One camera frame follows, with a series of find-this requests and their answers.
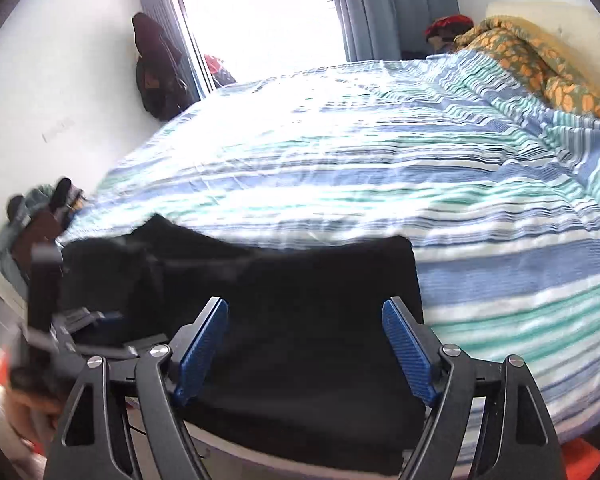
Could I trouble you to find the dark hanging clothes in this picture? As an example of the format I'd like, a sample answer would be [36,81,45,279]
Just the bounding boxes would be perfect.
[131,11,191,122]

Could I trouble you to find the blue green striped blanket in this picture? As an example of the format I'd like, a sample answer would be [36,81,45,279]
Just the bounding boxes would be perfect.
[60,52,600,441]

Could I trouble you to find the grey blue curtain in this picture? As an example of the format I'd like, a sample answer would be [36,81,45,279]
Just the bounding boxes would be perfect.
[325,0,458,63]
[137,0,201,106]

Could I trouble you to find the black pants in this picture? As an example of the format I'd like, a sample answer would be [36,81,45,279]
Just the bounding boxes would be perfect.
[57,214,428,478]

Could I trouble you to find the red item at window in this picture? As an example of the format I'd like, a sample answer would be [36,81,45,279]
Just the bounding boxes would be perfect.
[203,53,238,90]

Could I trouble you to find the teal cloth pile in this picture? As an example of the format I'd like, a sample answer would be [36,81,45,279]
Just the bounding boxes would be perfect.
[0,177,86,281]

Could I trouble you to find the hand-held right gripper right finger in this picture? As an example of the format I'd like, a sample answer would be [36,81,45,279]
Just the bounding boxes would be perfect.
[381,296,566,480]

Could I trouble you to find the orange floral blanket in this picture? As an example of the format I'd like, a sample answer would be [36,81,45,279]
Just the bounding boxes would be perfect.
[452,16,600,123]

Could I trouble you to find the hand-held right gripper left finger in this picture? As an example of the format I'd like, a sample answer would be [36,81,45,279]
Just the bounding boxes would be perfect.
[44,296,230,480]

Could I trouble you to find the bright window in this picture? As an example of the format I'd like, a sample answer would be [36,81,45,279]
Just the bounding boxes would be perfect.
[172,0,351,98]

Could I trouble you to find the red cap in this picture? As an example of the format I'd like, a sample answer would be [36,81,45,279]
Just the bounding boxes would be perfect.
[424,15,476,53]

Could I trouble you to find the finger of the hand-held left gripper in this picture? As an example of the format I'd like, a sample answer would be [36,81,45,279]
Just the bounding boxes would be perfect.
[75,342,142,361]
[62,309,126,333]

